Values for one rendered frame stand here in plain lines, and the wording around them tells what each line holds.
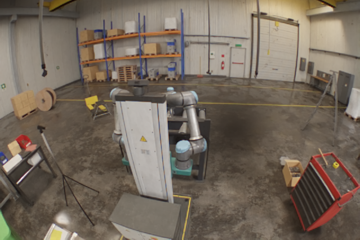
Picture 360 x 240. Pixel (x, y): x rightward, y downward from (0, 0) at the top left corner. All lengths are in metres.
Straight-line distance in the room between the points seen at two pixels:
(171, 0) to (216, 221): 11.49
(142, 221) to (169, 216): 0.23
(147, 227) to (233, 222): 1.33
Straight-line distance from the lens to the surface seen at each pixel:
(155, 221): 1.35
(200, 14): 11.01
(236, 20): 11.29
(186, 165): 1.33
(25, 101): 8.50
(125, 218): 1.41
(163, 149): 1.07
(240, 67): 11.22
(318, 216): 2.21
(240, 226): 2.31
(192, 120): 1.25
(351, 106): 8.58
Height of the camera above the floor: 2.06
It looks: 22 degrees down
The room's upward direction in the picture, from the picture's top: 1 degrees counter-clockwise
